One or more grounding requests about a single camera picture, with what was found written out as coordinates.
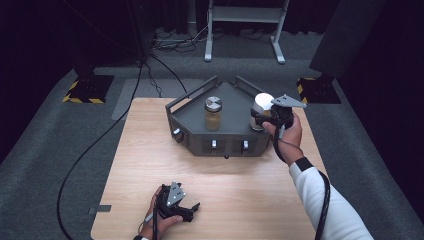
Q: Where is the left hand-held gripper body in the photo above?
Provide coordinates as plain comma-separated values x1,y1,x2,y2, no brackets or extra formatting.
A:
155,180,188,221

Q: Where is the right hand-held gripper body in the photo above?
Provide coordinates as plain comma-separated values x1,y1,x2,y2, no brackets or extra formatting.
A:
270,93,308,132

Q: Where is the white-lidded glass jar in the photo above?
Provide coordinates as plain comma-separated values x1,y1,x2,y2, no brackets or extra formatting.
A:
249,92,275,132

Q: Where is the person's left hand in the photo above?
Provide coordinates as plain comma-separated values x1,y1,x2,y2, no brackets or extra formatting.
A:
139,185,185,240

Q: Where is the person's right hand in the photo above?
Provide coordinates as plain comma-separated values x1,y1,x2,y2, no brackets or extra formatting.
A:
262,111,304,167

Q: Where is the black base with striped tape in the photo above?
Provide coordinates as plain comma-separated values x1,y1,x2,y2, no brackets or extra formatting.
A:
296,77,342,105
62,74,115,105

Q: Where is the silver-lidded amber glass jar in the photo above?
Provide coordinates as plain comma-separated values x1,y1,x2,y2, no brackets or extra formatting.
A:
203,95,223,132

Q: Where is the black wristband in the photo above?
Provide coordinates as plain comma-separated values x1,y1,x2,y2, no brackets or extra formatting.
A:
294,156,315,172

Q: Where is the grey tape strip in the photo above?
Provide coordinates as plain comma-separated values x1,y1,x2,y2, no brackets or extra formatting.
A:
87,204,113,215

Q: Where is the dark slanted panel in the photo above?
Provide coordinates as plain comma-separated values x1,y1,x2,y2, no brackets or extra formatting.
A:
308,0,388,80

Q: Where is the white metal stand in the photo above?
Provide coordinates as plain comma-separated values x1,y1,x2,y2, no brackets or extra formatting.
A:
204,0,291,65

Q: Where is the grey floor mat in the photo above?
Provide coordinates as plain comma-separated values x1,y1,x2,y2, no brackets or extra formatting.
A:
111,77,209,121

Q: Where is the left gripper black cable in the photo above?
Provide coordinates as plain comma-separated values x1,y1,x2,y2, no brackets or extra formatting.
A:
151,199,160,240

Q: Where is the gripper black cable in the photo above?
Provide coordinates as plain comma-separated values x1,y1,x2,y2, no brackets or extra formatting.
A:
151,199,160,240
272,119,332,240

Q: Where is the long black floor cable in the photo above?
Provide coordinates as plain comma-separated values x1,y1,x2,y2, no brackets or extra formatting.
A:
55,61,145,240

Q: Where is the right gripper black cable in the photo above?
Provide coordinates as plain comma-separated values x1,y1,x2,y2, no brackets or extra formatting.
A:
272,119,332,240

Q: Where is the thin black floor cable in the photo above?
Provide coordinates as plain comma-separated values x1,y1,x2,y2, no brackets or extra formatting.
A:
149,52,188,94

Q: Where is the tangle of black cables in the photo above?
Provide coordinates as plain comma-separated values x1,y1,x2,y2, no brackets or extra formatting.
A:
150,23,219,55

